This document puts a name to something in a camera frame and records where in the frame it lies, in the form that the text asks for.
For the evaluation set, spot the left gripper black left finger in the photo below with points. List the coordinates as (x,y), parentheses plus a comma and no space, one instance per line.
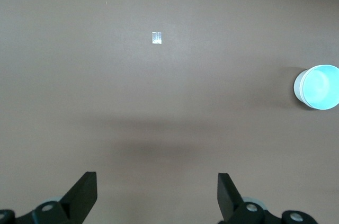
(79,195)

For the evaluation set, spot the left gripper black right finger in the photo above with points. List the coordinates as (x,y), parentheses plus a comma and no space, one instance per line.
(227,197)

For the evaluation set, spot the small clear tape piece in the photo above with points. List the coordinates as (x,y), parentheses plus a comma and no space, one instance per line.
(157,38)

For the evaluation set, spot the brown table cover sheet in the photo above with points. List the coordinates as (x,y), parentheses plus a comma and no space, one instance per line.
(132,89)

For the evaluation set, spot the white bowl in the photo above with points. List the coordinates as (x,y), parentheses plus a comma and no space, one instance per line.
(296,89)

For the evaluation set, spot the blue bowl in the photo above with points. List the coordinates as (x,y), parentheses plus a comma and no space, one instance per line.
(320,86)

